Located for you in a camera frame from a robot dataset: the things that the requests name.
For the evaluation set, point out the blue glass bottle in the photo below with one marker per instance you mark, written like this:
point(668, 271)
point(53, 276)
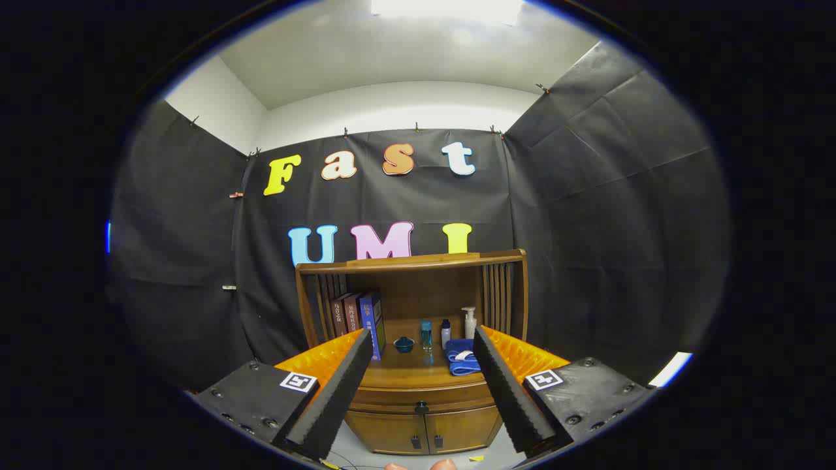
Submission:
point(426, 334)

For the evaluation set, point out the blue book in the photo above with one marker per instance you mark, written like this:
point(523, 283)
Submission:
point(371, 320)

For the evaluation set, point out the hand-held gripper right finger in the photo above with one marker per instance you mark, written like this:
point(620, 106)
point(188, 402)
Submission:
point(509, 391)

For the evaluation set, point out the wooden countertop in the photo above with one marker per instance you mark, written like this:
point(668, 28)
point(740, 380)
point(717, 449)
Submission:
point(418, 372)

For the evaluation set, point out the ceiling light panel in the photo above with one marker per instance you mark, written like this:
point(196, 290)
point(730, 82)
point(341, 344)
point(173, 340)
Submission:
point(450, 8)

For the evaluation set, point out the white bottle with dark cap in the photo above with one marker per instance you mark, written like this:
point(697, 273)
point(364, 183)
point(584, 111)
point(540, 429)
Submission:
point(445, 334)

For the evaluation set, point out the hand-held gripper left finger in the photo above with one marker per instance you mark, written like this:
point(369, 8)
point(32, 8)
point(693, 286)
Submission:
point(339, 391)

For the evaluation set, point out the white pump bottle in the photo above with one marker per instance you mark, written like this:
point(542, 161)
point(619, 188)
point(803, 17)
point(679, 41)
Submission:
point(469, 323)

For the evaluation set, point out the wooden cabinet door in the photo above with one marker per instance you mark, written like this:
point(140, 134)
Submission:
point(464, 427)
point(385, 431)

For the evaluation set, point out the small dark blue lidded bowl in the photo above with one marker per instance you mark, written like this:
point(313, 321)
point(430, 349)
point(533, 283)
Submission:
point(403, 344)

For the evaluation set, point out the black backdrop cloth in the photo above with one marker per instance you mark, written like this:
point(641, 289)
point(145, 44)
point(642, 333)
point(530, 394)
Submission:
point(588, 228)

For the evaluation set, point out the wooden drawer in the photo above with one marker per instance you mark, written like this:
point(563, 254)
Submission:
point(392, 399)

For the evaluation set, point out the folded blue towel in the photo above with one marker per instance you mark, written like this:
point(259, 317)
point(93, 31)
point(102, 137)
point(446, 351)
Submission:
point(460, 356)

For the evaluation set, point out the wooden cabinet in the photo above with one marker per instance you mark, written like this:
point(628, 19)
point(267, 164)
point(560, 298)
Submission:
point(424, 287)

